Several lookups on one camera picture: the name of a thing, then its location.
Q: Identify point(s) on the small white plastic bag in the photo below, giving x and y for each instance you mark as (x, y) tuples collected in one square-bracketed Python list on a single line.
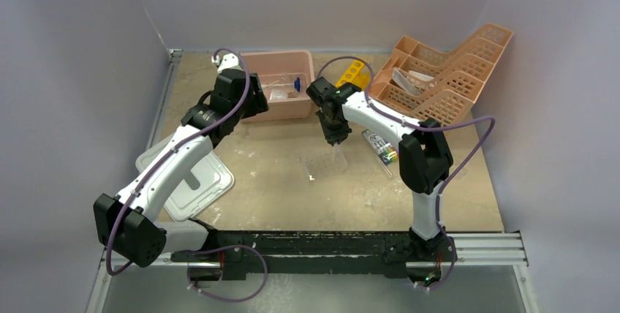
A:
[(277, 95)]

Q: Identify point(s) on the marker pen pack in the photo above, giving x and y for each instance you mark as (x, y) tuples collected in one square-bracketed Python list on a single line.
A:
[(383, 149)]

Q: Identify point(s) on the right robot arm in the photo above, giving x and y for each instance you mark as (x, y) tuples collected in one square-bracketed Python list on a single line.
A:
[(424, 157)]

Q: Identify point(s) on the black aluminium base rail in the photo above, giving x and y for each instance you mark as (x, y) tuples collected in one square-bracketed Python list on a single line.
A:
[(234, 254)]

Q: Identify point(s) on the plastic bag in organizer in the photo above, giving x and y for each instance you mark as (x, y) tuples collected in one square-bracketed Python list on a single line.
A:
[(413, 82)]

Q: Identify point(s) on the glass stirring rod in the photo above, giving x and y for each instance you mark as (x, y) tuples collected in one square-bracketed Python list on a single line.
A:
[(384, 166)]

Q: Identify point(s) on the pink plastic bin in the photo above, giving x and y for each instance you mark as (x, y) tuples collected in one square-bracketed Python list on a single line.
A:
[(291, 62)]

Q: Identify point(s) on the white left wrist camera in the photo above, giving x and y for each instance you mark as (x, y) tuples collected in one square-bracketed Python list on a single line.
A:
[(225, 62)]

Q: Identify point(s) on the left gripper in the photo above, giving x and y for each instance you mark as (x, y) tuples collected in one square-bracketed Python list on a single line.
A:
[(257, 102)]

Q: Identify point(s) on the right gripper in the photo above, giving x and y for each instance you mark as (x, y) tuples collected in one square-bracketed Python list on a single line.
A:
[(332, 135)]

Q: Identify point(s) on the white bin lid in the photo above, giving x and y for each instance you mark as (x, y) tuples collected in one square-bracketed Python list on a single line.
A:
[(193, 189)]

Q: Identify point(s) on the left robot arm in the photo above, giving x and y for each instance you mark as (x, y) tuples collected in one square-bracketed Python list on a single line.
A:
[(126, 222)]

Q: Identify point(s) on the clear well plate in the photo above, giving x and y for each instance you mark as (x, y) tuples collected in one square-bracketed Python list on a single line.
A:
[(325, 164)]

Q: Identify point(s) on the yellow test tube rack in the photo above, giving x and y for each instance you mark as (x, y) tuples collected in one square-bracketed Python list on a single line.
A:
[(357, 74)]

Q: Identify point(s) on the pink plastic desk organizer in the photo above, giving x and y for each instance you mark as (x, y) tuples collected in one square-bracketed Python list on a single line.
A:
[(460, 75)]

